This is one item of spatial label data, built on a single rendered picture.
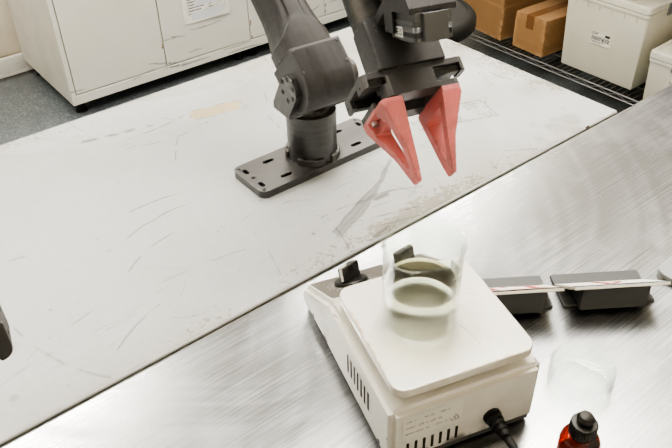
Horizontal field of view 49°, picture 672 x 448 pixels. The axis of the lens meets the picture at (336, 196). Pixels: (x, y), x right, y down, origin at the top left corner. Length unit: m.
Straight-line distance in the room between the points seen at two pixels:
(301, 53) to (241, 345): 0.34
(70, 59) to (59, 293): 2.21
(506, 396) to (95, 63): 2.57
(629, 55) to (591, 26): 0.18
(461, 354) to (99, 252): 0.43
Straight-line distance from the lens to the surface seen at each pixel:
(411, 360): 0.56
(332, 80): 0.84
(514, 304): 0.72
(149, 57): 3.09
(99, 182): 0.95
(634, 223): 0.88
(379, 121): 0.69
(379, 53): 0.66
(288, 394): 0.66
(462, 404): 0.58
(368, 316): 0.59
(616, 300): 0.75
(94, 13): 2.95
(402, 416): 0.56
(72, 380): 0.71
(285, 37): 0.85
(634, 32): 2.83
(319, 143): 0.89
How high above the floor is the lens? 1.41
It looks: 36 degrees down
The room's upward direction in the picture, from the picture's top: 2 degrees counter-clockwise
